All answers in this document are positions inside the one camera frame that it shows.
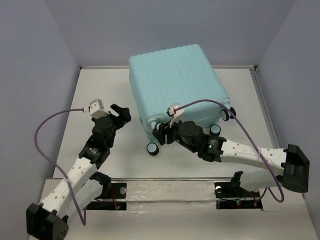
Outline light blue hardshell suitcase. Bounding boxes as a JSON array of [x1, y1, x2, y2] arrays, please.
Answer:
[[128, 44, 236, 156]]

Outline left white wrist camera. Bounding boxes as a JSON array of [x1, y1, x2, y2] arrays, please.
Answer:
[[88, 99, 108, 119]]

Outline aluminium rail at table edge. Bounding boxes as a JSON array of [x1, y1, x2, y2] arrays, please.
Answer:
[[249, 65, 290, 177]]

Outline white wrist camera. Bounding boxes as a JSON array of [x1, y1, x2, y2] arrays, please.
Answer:
[[88, 99, 108, 119], [167, 102, 184, 128]]

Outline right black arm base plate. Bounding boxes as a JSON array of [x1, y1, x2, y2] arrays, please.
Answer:
[[214, 182, 263, 210]]

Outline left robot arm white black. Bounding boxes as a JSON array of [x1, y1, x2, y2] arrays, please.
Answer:
[[26, 99, 132, 240]]

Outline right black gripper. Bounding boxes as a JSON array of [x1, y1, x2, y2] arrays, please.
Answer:
[[151, 116, 198, 154]]

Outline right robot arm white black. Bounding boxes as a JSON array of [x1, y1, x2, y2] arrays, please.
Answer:
[[152, 121, 310, 196]]

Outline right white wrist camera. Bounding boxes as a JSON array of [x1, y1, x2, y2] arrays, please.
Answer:
[[167, 102, 184, 128]]

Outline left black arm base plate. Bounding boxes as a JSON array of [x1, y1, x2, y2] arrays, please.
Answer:
[[86, 182, 127, 211]]

